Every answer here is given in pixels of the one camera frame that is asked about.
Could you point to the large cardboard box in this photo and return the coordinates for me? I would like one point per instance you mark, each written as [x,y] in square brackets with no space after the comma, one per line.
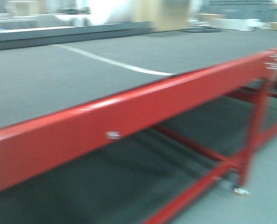
[162,15]

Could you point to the red table frame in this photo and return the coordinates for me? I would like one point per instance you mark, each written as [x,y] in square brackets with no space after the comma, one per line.
[131,157]

